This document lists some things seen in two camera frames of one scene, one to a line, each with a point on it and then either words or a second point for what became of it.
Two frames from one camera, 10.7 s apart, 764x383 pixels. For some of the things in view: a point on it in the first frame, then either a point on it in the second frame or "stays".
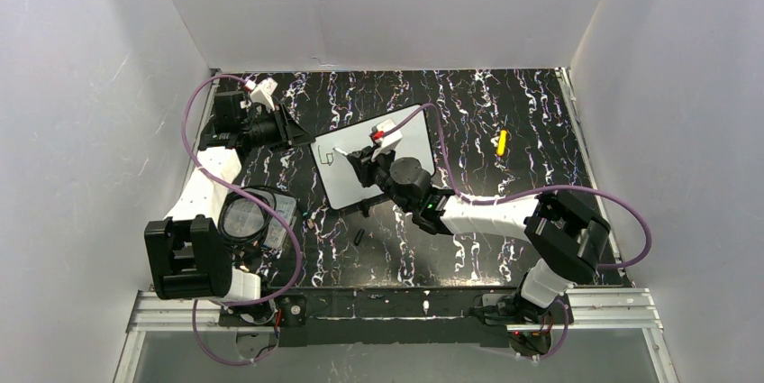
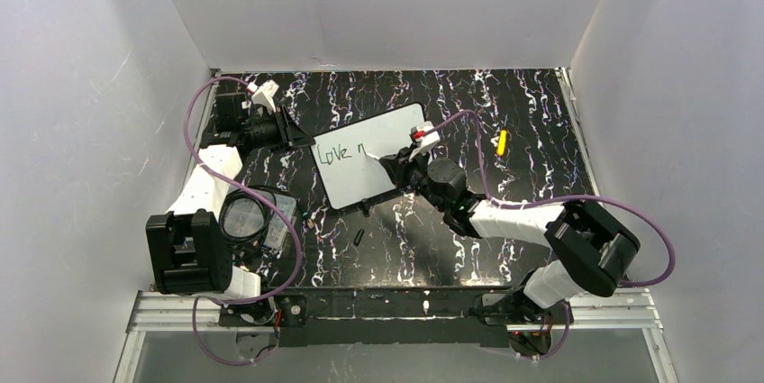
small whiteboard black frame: (340, 178) stays
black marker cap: (359, 236) stays
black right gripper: (360, 162) → (397, 168)
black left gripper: (284, 126) stays
